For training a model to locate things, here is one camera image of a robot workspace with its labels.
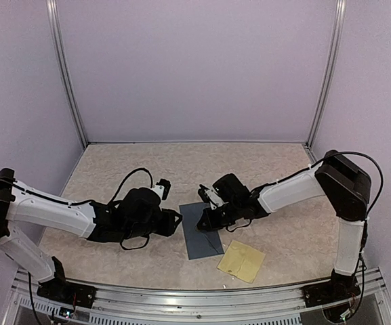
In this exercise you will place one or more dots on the blue paper envelope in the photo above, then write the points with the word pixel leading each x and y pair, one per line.
pixel 198 244

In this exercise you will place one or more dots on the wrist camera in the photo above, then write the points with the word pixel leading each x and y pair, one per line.
pixel 210 197
pixel 162 188

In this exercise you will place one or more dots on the right aluminium frame post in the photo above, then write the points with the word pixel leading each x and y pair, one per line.
pixel 334 44

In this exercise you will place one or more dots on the left aluminium frame post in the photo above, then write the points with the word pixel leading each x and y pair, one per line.
pixel 57 39

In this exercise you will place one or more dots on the front aluminium rail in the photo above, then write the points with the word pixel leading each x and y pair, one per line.
pixel 287 304

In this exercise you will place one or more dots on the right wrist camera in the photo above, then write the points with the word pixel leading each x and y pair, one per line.
pixel 210 197

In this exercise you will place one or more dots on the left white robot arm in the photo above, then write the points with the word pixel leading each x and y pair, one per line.
pixel 137 215

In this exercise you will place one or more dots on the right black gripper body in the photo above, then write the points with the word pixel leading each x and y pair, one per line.
pixel 225 219

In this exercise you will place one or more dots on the brown sticker sheet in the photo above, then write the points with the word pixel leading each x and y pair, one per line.
pixel 242 261

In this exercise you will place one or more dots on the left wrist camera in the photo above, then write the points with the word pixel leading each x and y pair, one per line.
pixel 162 188

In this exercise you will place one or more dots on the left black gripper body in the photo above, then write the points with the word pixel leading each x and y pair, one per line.
pixel 166 229

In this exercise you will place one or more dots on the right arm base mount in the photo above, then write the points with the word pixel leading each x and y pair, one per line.
pixel 337 288

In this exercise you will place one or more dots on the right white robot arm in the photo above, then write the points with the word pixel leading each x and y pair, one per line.
pixel 347 183

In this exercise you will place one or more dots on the aluminium frame post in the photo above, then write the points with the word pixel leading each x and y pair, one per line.
pixel 334 44
pixel 57 39

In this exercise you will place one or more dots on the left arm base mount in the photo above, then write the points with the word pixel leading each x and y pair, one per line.
pixel 70 291

